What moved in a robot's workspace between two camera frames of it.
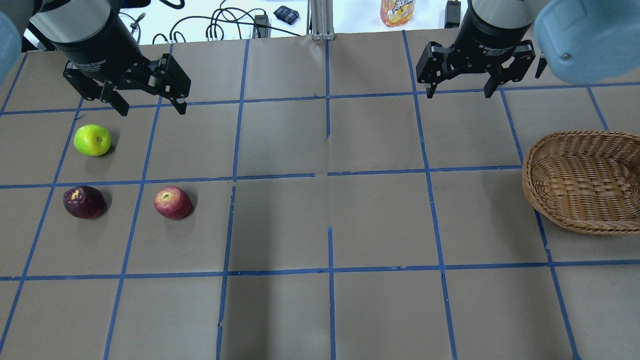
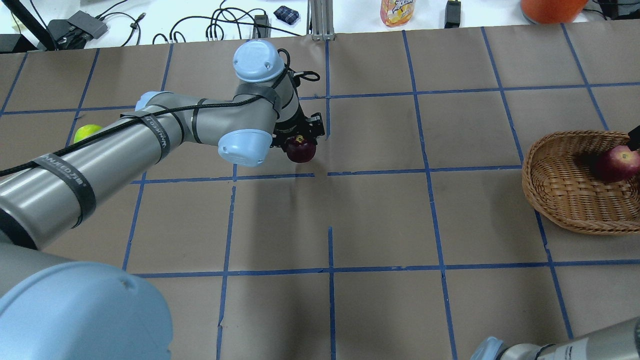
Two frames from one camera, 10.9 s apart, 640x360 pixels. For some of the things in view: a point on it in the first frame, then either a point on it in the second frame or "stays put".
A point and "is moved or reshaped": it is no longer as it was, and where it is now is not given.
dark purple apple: (84, 202) is moved or reshaped
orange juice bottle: (396, 13) stays put
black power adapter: (452, 14) stays put
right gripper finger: (512, 71) to (634, 135)
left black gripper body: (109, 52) to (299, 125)
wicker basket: (588, 181) stays put
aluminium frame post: (321, 16) stays put
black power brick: (259, 32) stays put
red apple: (173, 202) to (619, 163)
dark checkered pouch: (286, 14) stays put
